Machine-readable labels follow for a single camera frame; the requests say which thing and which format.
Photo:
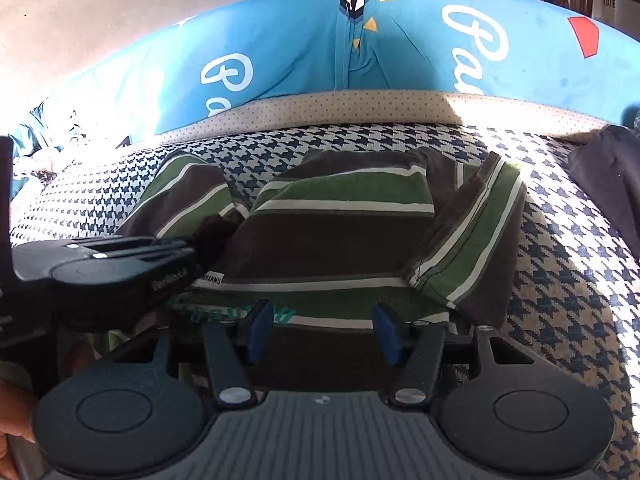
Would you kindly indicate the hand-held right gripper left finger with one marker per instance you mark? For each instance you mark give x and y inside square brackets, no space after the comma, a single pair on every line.
[260,332]

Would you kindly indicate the person's left hand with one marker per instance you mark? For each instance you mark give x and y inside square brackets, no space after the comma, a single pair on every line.
[15,420]

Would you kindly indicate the houndstooth blanket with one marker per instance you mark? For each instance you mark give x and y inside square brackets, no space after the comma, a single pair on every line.
[565,285]

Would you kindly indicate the black folded cloth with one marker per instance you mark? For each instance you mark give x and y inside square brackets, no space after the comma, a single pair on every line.
[610,180]

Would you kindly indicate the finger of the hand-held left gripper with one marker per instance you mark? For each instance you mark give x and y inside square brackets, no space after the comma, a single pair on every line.
[140,249]

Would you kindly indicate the blue printed bed sheet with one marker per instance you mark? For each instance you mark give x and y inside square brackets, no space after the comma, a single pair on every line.
[300,50]

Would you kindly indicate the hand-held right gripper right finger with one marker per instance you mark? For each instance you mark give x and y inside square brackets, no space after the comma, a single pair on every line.
[386,334]

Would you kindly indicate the green brown striped t-shirt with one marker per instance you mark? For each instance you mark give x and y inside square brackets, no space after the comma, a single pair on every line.
[340,220]

